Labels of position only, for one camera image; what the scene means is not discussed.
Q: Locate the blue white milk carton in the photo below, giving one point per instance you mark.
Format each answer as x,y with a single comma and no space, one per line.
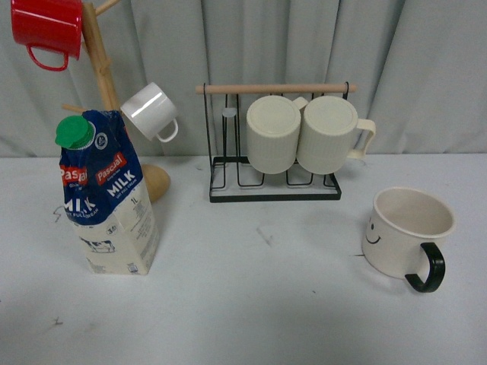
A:
105,196

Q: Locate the cream smiley mug black handle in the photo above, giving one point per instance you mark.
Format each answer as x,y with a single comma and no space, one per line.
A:
404,234

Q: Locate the left cream ribbed cup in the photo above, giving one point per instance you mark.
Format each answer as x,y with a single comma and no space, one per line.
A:
273,129

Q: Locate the cream ribbed cup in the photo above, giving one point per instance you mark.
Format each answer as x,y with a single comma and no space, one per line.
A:
273,129
331,132

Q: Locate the right cream ribbed cup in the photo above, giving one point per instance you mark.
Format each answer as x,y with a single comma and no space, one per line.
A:
331,132

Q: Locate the wooden mug tree stand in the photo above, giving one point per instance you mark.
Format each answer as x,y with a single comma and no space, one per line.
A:
157,180

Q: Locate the white glossy mug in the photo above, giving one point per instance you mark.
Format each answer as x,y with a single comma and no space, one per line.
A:
153,113

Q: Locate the red mug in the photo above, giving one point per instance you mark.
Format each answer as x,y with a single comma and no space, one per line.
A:
49,25

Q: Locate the black wire cup rack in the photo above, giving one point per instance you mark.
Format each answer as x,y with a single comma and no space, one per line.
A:
232,179

